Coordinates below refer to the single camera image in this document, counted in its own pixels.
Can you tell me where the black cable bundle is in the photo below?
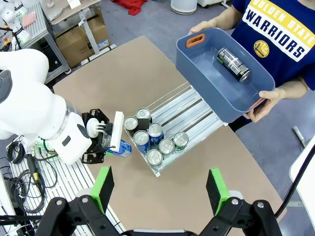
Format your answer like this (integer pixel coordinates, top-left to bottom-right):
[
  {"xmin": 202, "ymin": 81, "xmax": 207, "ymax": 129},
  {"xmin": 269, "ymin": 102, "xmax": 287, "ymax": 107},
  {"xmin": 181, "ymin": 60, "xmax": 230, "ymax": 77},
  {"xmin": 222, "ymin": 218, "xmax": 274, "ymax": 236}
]
[{"xmin": 6, "ymin": 137, "xmax": 60, "ymax": 214}]

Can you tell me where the white cylindrical air purifier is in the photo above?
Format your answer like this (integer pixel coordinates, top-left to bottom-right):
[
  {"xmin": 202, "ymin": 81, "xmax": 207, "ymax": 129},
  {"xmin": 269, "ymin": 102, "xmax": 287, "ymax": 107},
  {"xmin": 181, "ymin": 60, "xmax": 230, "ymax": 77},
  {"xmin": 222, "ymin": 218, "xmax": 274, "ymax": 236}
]
[{"xmin": 170, "ymin": 0, "xmax": 197, "ymax": 15}]

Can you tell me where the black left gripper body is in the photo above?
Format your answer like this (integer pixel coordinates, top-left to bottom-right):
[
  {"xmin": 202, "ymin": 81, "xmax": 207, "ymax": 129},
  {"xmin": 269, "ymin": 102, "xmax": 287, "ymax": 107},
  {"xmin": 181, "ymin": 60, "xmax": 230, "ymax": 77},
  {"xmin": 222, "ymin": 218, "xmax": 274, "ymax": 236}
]
[{"xmin": 91, "ymin": 132, "xmax": 109, "ymax": 153}]

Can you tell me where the white wire can dispenser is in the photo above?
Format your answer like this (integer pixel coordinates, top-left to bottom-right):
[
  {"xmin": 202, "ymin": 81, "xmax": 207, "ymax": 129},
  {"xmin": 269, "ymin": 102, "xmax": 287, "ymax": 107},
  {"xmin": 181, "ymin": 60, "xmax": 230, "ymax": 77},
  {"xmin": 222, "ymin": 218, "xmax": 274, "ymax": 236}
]
[{"xmin": 123, "ymin": 82, "xmax": 228, "ymax": 177}]

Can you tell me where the person's left forearm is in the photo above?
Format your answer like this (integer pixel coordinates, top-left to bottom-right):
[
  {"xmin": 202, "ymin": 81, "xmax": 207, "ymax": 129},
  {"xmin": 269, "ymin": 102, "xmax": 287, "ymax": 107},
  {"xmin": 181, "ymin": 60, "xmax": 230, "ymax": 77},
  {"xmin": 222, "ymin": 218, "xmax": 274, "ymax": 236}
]
[{"xmin": 280, "ymin": 77, "xmax": 310, "ymax": 99}]

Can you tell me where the person's right hand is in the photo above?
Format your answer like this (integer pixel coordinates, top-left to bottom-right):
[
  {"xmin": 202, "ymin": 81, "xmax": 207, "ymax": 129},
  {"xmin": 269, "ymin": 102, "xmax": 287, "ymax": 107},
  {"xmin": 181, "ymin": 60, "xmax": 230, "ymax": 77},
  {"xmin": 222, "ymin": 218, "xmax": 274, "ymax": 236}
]
[{"xmin": 189, "ymin": 20, "xmax": 219, "ymax": 35}]

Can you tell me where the grey aluminium frame cart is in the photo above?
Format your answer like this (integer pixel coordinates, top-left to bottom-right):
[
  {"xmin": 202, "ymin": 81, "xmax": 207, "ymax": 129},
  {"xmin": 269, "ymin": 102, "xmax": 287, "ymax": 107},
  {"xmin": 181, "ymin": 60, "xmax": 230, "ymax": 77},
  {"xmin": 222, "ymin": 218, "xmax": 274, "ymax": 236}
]
[{"xmin": 0, "ymin": 2, "xmax": 72, "ymax": 83}]

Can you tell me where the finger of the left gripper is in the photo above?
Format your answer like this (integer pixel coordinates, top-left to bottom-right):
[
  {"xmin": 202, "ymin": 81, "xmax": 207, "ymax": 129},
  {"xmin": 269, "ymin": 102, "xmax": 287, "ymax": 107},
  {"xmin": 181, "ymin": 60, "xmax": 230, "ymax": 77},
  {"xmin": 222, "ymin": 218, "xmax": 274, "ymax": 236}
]
[
  {"xmin": 82, "ymin": 108, "xmax": 110, "ymax": 128},
  {"xmin": 81, "ymin": 147, "xmax": 106, "ymax": 165}
]

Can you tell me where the blue bin with orange handles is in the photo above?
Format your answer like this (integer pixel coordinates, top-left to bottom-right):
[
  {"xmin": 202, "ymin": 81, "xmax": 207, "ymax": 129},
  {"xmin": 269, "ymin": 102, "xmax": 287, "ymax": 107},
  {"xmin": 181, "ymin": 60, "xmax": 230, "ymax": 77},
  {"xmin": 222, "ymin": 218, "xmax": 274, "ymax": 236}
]
[{"xmin": 175, "ymin": 27, "xmax": 276, "ymax": 123}]

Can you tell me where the wooden top standing desk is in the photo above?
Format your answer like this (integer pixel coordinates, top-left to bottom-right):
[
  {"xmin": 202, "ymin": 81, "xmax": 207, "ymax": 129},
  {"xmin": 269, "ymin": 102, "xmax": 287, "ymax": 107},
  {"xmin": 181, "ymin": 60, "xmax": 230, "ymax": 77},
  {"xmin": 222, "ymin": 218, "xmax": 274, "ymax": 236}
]
[{"xmin": 40, "ymin": 0, "xmax": 118, "ymax": 62}]

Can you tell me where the person's right forearm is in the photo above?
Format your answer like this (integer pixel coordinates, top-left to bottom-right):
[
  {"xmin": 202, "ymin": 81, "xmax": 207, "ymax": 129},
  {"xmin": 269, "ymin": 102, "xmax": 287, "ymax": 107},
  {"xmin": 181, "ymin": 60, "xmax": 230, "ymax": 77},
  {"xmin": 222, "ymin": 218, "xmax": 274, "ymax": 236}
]
[{"xmin": 211, "ymin": 4, "xmax": 243, "ymax": 31}]

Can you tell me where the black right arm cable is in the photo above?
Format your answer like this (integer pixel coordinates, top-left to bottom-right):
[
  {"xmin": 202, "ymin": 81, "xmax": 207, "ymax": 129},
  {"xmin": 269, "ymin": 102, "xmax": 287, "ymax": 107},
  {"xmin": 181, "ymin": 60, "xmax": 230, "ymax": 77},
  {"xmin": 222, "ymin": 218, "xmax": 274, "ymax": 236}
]
[{"xmin": 274, "ymin": 141, "xmax": 315, "ymax": 218}]

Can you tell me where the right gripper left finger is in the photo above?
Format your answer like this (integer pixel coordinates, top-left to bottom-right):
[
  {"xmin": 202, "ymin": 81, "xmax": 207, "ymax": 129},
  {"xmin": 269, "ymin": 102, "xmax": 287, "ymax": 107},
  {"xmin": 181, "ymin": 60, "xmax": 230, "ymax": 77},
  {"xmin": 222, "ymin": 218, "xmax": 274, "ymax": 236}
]
[{"xmin": 34, "ymin": 166, "xmax": 124, "ymax": 236}]

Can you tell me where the blue Pocari Sweat can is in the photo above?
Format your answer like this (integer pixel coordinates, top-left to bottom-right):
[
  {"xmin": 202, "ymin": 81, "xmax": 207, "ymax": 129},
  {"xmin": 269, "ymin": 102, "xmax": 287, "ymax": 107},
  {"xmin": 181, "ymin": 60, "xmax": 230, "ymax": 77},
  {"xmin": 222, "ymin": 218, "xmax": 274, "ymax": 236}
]
[
  {"xmin": 102, "ymin": 134, "xmax": 133, "ymax": 158},
  {"xmin": 133, "ymin": 130, "xmax": 151, "ymax": 154},
  {"xmin": 147, "ymin": 122, "xmax": 164, "ymax": 146}
]

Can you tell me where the large cardboard box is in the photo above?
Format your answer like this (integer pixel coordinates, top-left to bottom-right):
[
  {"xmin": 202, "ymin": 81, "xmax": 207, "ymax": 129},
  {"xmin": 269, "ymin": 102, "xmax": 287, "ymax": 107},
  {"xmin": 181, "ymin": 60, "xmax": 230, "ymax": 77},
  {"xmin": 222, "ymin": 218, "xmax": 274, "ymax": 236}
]
[{"xmin": 55, "ymin": 6, "xmax": 110, "ymax": 68}]

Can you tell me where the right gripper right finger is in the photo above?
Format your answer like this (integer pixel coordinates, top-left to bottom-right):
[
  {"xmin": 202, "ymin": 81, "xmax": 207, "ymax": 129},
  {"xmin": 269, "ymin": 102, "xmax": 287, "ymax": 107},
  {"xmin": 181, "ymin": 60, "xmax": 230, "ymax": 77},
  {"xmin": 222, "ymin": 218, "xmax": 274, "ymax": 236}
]
[{"xmin": 196, "ymin": 168, "xmax": 284, "ymax": 236}]

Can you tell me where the person's left hand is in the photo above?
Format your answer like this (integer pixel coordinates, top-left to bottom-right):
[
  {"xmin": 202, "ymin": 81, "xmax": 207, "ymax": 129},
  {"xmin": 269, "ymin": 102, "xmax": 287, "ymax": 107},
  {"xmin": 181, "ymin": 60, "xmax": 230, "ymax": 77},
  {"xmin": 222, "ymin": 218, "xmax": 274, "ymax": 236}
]
[{"xmin": 243, "ymin": 88, "xmax": 286, "ymax": 123}]

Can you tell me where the aluminium slotted robot base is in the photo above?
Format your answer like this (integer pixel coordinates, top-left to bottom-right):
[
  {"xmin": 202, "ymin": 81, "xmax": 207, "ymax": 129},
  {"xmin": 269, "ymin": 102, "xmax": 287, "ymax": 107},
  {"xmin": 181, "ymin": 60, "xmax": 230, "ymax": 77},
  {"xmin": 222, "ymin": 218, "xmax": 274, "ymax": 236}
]
[{"xmin": 0, "ymin": 137, "xmax": 124, "ymax": 234}]

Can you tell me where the pink paper sheet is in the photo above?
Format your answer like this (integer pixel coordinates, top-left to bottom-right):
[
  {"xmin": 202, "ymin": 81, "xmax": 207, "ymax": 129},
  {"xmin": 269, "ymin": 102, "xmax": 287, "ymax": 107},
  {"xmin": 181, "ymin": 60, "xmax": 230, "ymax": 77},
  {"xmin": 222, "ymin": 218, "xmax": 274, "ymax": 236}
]
[{"xmin": 21, "ymin": 12, "xmax": 37, "ymax": 29}]

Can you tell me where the person in blue shirt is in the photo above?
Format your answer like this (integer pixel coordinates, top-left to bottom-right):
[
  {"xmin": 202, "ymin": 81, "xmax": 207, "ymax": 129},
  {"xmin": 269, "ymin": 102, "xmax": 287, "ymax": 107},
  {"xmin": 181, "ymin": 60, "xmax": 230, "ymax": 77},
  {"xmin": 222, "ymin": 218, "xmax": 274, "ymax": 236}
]
[{"xmin": 227, "ymin": 0, "xmax": 315, "ymax": 132}]

